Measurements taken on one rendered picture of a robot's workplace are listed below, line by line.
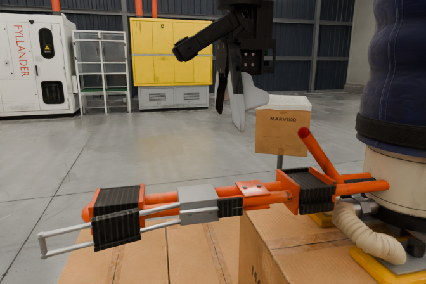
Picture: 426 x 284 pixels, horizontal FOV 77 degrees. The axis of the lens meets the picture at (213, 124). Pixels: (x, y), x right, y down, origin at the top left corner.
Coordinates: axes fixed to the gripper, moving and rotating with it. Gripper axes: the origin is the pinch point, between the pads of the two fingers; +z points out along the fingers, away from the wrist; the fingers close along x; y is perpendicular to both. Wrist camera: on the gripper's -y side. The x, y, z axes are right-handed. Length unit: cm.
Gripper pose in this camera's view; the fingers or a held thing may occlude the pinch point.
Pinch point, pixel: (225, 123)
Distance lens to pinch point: 46.7
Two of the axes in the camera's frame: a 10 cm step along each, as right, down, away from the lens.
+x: -1.9, -2.2, 9.6
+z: 0.0, 9.8, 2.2
